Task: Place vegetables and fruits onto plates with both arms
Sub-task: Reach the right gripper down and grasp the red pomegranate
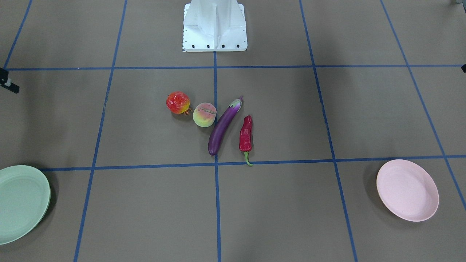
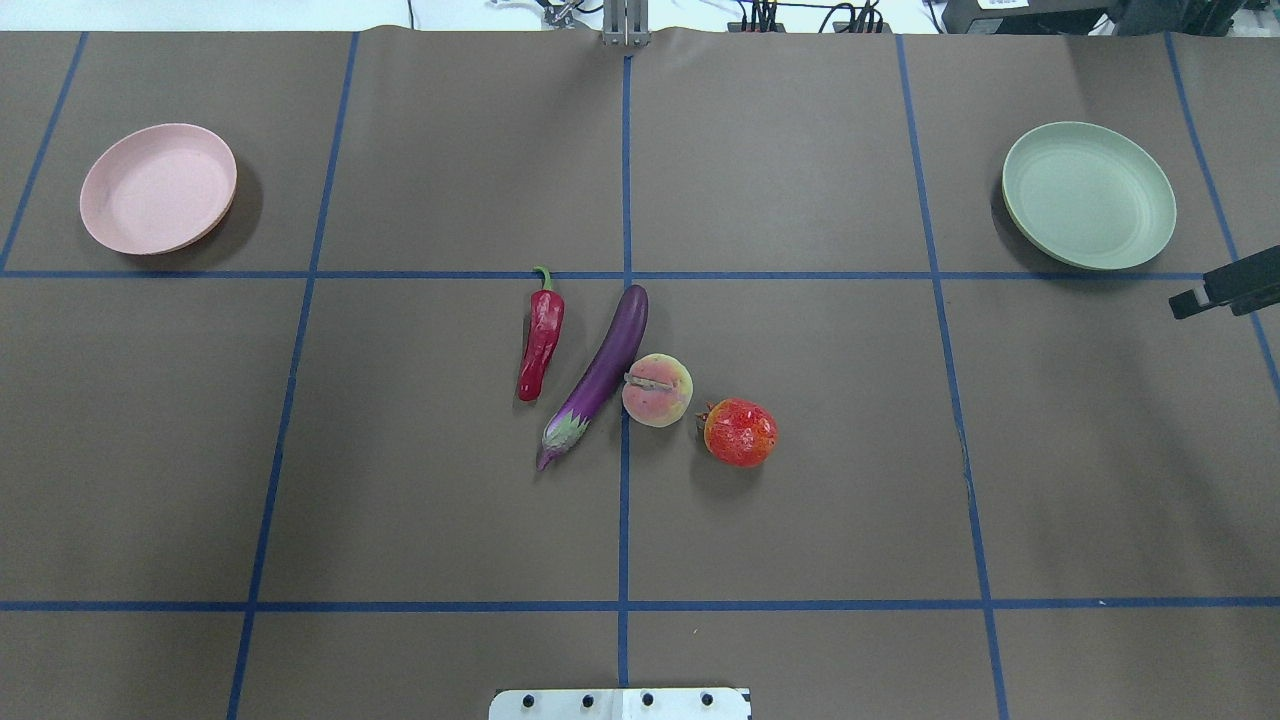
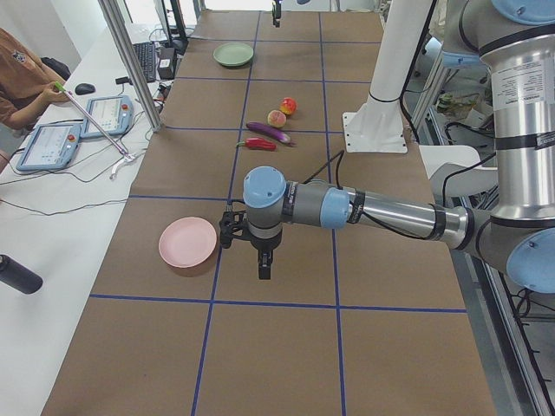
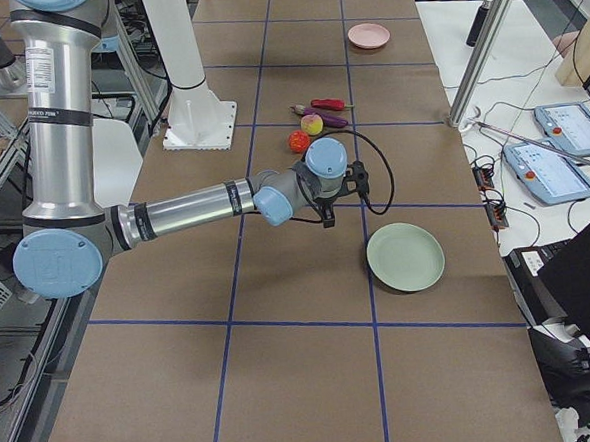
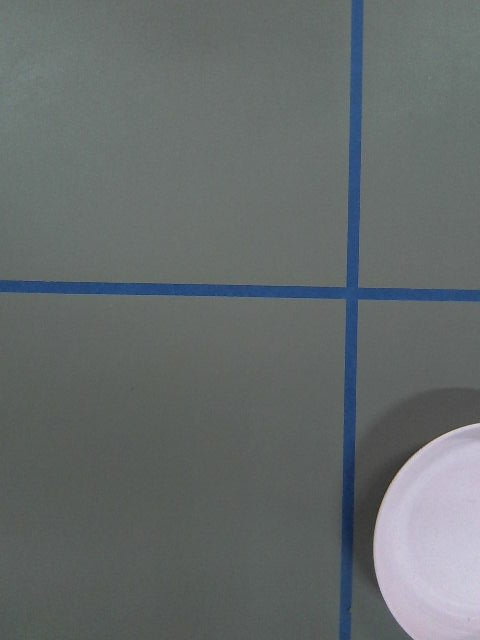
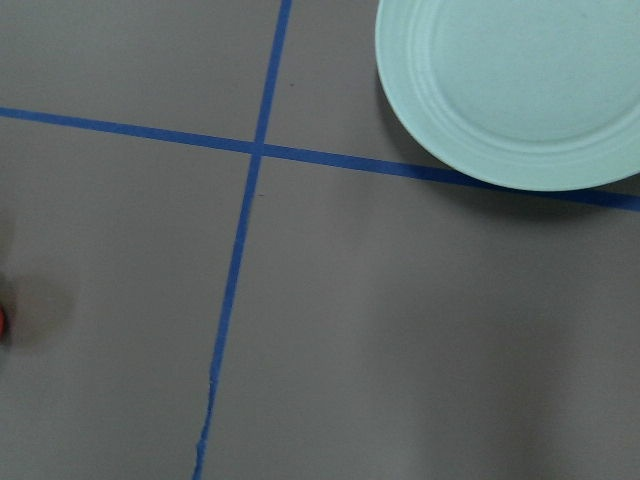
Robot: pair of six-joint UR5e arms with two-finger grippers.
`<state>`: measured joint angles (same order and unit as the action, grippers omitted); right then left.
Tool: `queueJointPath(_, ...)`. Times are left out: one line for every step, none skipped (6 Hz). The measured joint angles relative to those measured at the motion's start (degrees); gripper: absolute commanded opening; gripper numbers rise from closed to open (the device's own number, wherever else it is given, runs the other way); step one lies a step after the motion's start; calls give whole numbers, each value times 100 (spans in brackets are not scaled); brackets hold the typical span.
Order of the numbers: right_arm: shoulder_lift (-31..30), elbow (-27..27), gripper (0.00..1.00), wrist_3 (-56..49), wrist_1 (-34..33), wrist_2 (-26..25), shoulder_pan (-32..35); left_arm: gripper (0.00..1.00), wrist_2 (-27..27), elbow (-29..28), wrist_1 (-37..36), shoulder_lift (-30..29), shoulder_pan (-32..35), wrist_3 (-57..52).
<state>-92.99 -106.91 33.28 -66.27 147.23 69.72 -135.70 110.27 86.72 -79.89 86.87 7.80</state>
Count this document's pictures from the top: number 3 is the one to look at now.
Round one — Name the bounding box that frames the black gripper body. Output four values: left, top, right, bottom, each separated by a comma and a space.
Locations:
272, 0, 281, 20
251, 236, 282, 265

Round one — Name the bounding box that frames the red yellow pomegranate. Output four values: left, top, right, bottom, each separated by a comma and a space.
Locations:
279, 97, 297, 116

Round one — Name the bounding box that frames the yellow pink peach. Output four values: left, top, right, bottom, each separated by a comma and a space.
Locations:
266, 109, 287, 129

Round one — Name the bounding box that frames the red chili pepper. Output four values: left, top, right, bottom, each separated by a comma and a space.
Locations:
237, 137, 277, 152

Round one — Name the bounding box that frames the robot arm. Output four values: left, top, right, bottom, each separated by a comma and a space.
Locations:
238, 1, 554, 293

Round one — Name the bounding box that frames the green plate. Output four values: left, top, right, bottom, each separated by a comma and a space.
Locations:
212, 42, 254, 68

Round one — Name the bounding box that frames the pink plate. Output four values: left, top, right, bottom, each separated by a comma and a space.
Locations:
159, 217, 217, 268

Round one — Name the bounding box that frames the purple eggplant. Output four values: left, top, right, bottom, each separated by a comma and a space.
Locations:
246, 121, 296, 146

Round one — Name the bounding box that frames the black box on table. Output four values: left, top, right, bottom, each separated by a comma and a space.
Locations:
157, 48, 176, 80

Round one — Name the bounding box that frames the black keyboard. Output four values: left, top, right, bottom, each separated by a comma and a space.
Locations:
133, 42, 157, 83

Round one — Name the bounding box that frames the silver reacher grabber stick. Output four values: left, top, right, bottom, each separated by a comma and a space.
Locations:
55, 81, 138, 180

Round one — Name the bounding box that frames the far teach pendant tablet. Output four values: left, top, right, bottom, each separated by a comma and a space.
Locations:
86, 95, 134, 137

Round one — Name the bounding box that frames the teach pendant tablet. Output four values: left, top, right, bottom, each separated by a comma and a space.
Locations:
86, 95, 134, 137
16, 123, 82, 172

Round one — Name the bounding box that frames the white curved chair shell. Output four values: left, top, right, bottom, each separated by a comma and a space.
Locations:
419, 145, 498, 198

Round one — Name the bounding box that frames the black computer mouse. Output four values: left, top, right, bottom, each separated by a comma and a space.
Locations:
75, 82, 96, 95

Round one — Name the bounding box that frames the near teach pendant tablet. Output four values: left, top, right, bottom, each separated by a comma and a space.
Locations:
16, 123, 82, 172

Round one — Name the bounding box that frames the black water bottle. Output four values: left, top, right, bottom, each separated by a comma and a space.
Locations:
0, 255, 43, 295

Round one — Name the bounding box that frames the person in brown shirt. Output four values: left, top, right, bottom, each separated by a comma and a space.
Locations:
1, 29, 69, 130

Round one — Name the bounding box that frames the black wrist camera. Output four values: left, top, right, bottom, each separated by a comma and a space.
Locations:
219, 211, 251, 249

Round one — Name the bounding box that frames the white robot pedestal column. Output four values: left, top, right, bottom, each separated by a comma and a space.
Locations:
343, 0, 434, 153

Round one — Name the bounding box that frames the aluminium frame post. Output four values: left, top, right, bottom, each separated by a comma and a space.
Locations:
98, 0, 161, 133

